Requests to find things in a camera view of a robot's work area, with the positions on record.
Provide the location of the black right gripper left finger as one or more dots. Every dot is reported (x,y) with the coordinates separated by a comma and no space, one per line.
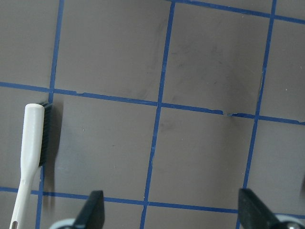
(92,215)

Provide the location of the beige hand brush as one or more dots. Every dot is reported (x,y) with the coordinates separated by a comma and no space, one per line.
(34,144)

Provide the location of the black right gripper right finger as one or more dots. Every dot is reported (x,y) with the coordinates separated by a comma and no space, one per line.
(254,214)

